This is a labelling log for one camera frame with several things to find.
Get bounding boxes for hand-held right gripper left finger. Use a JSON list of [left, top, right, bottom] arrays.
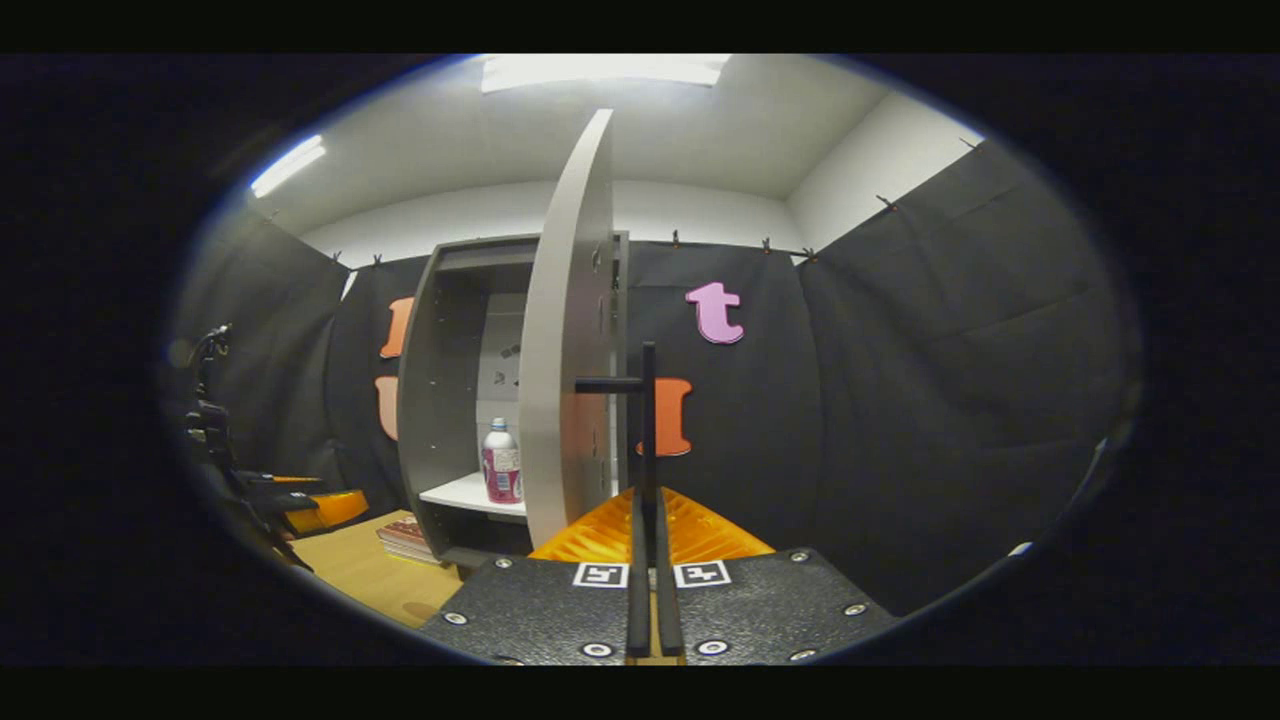
[[415, 487, 653, 666]]

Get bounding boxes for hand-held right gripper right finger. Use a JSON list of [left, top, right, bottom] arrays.
[[655, 487, 901, 667]]

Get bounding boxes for grey cabinet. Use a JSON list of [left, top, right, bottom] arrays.
[[396, 231, 632, 572]]

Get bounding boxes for black door handle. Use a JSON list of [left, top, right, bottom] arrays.
[[574, 342, 661, 501]]

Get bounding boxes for silver bottle with pink label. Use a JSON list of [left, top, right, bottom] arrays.
[[481, 417, 524, 506]]

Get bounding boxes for white cabinet shelf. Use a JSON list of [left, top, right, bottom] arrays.
[[419, 471, 529, 522]]

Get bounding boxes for stack of books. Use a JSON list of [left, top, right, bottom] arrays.
[[376, 514, 462, 567]]

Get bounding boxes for long ceiling light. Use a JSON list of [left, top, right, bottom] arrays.
[[249, 134, 328, 199]]

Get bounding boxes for black backdrop cloth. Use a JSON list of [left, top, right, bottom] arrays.
[[165, 138, 1141, 617]]

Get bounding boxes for wide ceiling light panel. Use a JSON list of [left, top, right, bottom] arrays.
[[479, 54, 734, 95]]

